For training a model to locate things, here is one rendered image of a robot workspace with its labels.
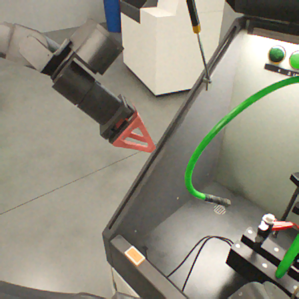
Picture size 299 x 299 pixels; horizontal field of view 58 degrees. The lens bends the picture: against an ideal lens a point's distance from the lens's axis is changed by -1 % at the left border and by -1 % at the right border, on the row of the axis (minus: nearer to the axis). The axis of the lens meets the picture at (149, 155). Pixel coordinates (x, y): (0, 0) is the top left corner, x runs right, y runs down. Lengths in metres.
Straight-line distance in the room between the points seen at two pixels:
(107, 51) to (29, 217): 1.90
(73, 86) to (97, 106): 0.05
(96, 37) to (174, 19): 2.89
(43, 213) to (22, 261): 0.40
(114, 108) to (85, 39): 0.12
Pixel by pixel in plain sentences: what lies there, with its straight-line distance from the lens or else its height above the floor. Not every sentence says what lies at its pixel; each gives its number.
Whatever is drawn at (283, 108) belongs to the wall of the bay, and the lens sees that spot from 0.89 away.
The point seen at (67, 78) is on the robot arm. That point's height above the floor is 1.45.
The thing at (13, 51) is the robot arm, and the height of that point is 1.49.
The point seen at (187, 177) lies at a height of 1.24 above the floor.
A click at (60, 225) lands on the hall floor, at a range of 2.12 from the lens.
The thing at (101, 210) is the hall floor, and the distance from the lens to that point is 2.14.
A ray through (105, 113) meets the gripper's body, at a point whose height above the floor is 1.39.
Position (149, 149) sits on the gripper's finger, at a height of 1.32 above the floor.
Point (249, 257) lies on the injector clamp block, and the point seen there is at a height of 0.98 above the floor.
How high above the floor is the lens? 1.62
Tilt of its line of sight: 39 degrees down
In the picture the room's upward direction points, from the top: straight up
